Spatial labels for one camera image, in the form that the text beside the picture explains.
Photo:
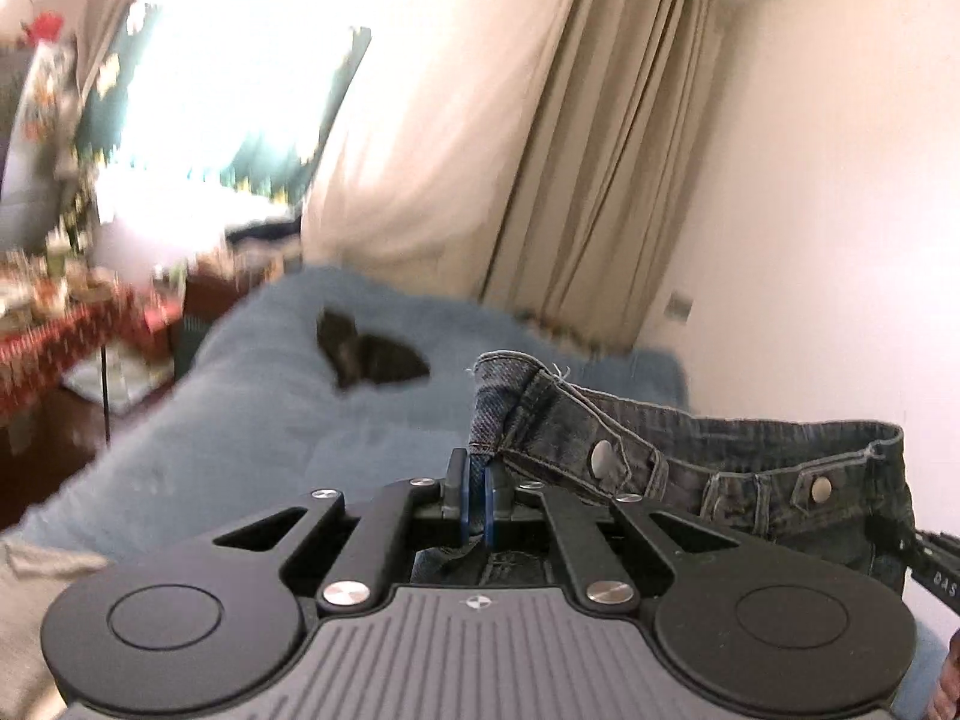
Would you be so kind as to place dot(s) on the dark wooden cabinet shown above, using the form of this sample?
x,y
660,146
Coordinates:
x,y
225,289

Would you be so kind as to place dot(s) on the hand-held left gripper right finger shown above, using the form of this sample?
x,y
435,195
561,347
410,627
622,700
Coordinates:
x,y
491,499

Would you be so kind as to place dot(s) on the blue denim jeans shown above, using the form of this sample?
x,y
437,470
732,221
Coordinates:
x,y
675,465

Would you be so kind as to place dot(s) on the grey wall socket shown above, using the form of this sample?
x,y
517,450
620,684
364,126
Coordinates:
x,y
679,307

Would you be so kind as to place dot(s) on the black cat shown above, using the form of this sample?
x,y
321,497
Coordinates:
x,y
375,364

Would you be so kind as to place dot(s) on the red patterned tablecloth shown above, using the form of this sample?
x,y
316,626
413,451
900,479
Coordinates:
x,y
45,352

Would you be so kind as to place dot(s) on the blue blanket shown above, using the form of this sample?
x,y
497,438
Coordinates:
x,y
262,427

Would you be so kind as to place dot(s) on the bright window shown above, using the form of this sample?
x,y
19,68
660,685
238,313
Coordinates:
x,y
225,52

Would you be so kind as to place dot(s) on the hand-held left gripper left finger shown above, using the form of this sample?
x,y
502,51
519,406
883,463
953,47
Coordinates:
x,y
465,499

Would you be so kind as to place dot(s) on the person's right hand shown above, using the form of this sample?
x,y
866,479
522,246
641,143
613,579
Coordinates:
x,y
949,690

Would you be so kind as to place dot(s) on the beige cloth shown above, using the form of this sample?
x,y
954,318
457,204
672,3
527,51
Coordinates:
x,y
37,615

